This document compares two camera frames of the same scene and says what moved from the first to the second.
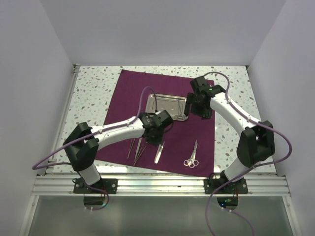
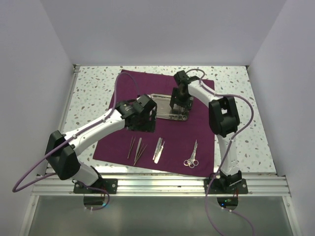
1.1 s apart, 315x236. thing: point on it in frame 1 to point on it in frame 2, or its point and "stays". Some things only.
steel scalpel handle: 159,154 stays
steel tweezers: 137,156 stays
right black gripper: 191,98 to 175,92
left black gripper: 155,142 to 149,126
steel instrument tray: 174,105 stays
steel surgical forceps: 131,146 stays
